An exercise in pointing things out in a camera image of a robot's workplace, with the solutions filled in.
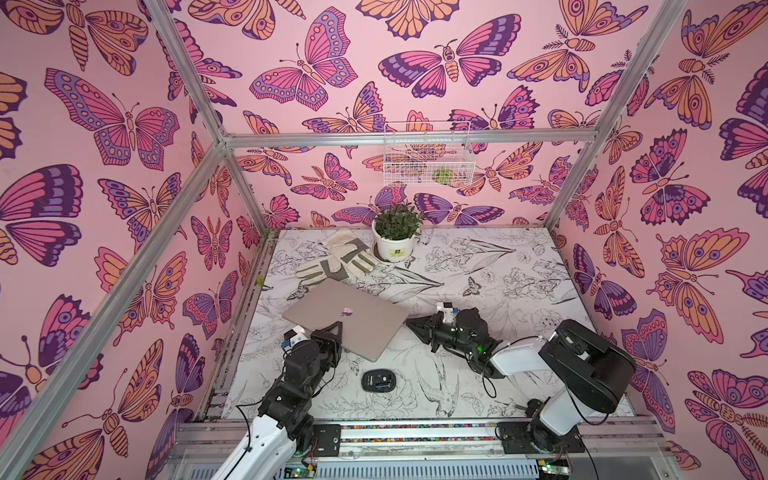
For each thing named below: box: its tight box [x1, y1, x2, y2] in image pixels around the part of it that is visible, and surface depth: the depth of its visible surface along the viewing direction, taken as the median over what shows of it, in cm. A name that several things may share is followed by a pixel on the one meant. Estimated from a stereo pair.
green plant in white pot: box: [372, 200, 423, 263], surface depth 101 cm
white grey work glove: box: [321, 227, 379, 273], surface depth 114 cm
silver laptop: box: [282, 278, 410, 362], surface depth 82 cm
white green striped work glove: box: [296, 255, 349, 286], surface depth 108 cm
